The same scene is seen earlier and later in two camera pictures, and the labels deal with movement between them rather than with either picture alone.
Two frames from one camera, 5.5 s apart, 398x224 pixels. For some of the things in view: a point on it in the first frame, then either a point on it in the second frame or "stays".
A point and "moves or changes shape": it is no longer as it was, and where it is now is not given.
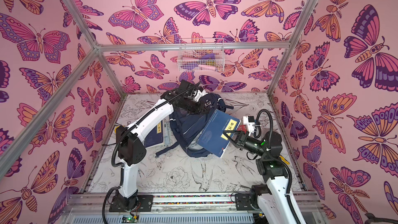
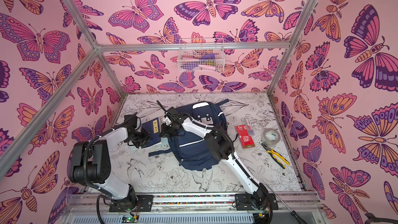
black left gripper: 201,105 → 147,135
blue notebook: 155,136 stays
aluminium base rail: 217,208 stays
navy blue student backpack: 187,127 moves or changes shape
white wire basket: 201,55 stays
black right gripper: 238,137 → 168,129
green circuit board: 128,219 stays
